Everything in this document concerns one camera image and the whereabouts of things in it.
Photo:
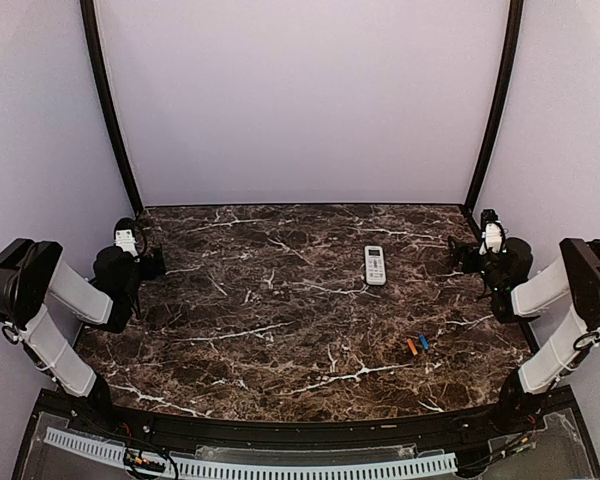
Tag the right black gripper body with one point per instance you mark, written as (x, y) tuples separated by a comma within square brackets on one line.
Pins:
[(470, 266)]

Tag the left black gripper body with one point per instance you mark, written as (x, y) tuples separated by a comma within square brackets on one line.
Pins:
[(150, 271)]

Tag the white remote control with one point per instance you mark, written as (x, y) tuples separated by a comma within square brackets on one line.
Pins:
[(375, 272)]

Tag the orange AAA battery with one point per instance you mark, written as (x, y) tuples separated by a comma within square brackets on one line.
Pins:
[(412, 347)]

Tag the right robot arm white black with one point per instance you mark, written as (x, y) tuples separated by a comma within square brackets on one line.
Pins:
[(567, 289)]

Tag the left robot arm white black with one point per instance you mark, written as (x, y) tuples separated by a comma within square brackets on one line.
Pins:
[(40, 292)]

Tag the blue AAA battery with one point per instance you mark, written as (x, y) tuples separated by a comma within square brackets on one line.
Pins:
[(423, 342)]

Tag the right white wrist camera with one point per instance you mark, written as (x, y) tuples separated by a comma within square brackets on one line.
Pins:
[(492, 233)]

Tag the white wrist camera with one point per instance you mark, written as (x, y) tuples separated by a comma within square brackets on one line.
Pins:
[(124, 236), (492, 233)]

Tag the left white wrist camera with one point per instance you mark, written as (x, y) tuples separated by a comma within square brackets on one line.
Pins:
[(124, 236)]

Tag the black front rail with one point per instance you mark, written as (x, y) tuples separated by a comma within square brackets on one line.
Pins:
[(465, 429)]

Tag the white slotted cable duct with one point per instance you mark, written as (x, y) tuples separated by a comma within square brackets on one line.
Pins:
[(232, 463)]

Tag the right black frame post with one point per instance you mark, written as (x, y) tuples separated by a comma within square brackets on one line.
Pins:
[(503, 78)]

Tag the black frame post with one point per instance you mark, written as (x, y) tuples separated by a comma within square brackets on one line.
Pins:
[(108, 109), (503, 78)]

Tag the left black frame post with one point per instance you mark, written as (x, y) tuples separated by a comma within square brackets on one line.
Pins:
[(108, 109)]

